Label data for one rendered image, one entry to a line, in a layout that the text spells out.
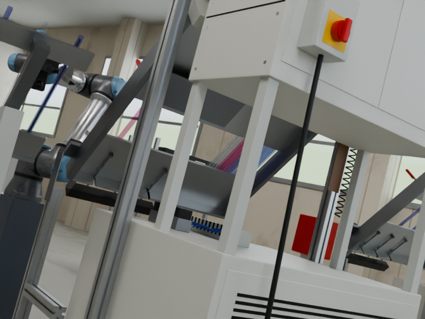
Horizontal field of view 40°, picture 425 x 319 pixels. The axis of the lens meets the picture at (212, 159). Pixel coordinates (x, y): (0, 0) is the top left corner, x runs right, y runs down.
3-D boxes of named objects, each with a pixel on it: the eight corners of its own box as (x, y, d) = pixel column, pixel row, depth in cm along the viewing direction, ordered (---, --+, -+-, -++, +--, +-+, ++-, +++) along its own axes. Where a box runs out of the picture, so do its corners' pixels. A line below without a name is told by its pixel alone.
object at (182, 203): (71, 180, 195) (70, 164, 199) (223, 219, 232) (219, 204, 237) (73, 178, 194) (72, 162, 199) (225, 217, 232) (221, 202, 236)
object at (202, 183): (73, 172, 196) (72, 165, 198) (223, 212, 233) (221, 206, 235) (100, 136, 186) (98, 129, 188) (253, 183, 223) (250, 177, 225)
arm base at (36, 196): (-3, 191, 237) (3, 168, 237) (29, 198, 248) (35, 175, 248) (14, 197, 226) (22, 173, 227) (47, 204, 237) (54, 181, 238)
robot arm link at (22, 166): (28, 174, 246) (37, 143, 247) (52, 180, 240) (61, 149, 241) (7, 169, 235) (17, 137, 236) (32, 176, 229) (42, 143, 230)
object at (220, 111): (129, 104, 175) (127, 92, 178) (284, 159, 212) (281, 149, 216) (191, 23, 157) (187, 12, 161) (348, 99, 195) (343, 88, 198)
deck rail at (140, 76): (66, 178, 194) (65, 164, 198) (71, 180, 195) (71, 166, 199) (184, 20, 156) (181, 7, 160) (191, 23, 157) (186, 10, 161)
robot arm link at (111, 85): (43, 182, 237) (109, 87, 263) (71, 190, 231) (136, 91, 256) (28, 165, 228) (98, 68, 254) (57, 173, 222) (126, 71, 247)
